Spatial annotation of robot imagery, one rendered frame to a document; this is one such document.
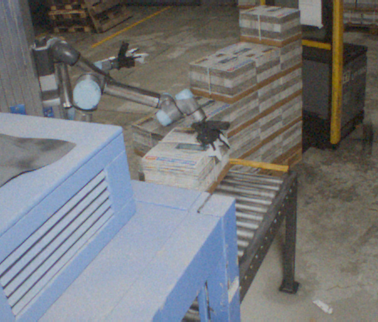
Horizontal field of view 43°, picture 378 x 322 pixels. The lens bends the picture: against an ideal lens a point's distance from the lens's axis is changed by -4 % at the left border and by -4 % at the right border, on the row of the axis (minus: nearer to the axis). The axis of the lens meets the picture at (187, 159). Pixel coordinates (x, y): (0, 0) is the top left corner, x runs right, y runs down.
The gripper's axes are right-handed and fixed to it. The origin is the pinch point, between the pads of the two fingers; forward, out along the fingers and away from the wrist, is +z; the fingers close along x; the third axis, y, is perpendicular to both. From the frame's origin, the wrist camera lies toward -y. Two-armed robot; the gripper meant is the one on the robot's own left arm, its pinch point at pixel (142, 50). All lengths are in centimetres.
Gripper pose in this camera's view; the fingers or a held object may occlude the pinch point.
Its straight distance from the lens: 325.5
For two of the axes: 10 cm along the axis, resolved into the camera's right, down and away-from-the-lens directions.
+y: 0.2, 8.1, 5.8
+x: 5.8, 4.7, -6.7
